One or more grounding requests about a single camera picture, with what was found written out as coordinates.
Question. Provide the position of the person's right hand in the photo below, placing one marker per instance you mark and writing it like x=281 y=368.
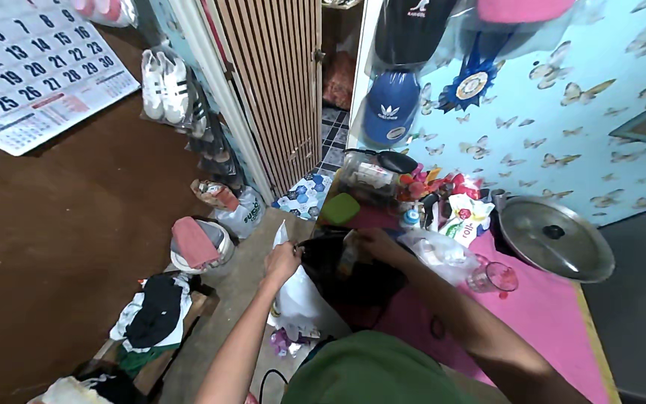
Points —
x=377 y=243

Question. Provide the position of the person's left hand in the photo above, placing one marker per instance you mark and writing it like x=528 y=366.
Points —
x=282 y=264

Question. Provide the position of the person's right fingers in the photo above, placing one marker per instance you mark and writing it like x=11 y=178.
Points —
x=360 y=241

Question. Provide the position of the person's left fingers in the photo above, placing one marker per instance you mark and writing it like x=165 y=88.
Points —
x=294 y=252

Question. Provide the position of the black plastic bag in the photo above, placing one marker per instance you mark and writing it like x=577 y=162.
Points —
x=331 y=275

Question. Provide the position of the white plastic bag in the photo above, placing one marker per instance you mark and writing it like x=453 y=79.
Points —
x=305 y=304

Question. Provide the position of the person's right forearm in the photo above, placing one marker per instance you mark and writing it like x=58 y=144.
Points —
x=481 y=332

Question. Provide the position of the green plastic lid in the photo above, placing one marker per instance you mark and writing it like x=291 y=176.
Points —
x=340 y=209

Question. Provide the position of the small bottle with blue cap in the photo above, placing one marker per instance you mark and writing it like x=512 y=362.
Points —
x=411 y=219

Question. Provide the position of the white bag with green print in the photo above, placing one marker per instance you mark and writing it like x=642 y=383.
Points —
x=249 y=216

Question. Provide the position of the blue hexagon-patterned mat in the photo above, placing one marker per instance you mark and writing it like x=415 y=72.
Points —
x=305 y=195

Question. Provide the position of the large clear plastic jar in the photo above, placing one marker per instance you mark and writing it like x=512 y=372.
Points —
x=365 y=179

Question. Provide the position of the white round basket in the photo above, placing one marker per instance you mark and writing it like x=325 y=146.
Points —
x=224 y=245

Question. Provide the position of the bunch of colourful artificial flowers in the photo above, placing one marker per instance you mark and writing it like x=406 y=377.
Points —
x=412 y=188

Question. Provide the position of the translucent plastic bag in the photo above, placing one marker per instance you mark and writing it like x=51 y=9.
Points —
x=441 y=255

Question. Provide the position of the black oval hand mirror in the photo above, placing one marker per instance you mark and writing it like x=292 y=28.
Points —
x=399 y=162

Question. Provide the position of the purple plastic packet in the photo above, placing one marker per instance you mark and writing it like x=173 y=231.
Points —
x=281 y=341

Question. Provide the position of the brown paper bag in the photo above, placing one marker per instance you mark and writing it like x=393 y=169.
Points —
x=217 y=195

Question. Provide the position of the folded salmon-pink cloth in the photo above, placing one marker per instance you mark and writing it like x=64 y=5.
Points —
x=194 y=243

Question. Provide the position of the white red-green printed pack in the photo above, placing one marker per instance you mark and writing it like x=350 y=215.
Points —
x=465 y=222

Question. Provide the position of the person's body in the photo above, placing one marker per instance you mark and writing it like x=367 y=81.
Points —
x=370 y=370

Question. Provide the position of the clear drinking glass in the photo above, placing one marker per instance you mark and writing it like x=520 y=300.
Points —
x=490 y=278

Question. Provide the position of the dark shoes in plastic bags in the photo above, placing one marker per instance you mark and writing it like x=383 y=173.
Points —
x=213 y=134

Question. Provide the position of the blue cap with white logo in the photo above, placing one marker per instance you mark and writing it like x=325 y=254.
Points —
x=388 y=101

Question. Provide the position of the black garment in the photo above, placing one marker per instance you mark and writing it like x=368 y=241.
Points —
x=156 y=314

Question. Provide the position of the reddish-brown bundle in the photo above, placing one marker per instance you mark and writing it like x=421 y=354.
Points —
x=338 y=81

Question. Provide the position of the slatted wooden door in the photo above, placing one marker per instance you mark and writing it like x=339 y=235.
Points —
x=275 y=90

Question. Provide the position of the wooden bench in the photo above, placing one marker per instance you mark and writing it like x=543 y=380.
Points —
x=163 y=367

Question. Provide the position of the white garment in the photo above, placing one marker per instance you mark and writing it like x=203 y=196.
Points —
x=129 y=322

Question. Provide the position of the dark green cloth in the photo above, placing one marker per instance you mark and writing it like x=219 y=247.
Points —
x=138 y=361

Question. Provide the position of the blue rosette ribbon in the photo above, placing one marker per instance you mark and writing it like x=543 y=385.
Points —
x=471 y=85

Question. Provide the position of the white sneakers in plastic bag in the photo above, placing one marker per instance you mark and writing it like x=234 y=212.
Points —
x=175 y=87

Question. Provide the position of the pink tablecloth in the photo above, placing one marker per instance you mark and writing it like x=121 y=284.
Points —
x=547 y=325

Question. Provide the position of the black cap with white logo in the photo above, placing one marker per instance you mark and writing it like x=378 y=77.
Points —
x=412 y=33

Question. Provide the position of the large round metal pot lid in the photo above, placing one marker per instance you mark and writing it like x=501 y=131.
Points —
x=575 y=252

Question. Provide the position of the pile of black and cream clothes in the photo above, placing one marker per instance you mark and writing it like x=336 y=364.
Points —
x=79 y=390

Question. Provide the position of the wooden-edged table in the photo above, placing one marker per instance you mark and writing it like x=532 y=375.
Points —
x=598 y=348

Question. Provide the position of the grey refrigerator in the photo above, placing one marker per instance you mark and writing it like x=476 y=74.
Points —
x=637 y=303

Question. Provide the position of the pink cap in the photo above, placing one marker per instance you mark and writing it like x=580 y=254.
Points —
x=525 y=8

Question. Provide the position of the pink slippers in plastic bag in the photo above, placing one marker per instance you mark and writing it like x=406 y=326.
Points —
x=109 y=10

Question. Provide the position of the white door frame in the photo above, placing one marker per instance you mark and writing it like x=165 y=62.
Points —
x=219 y=90

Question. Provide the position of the wall calendar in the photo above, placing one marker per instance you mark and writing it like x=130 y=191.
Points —
x=37 y=67

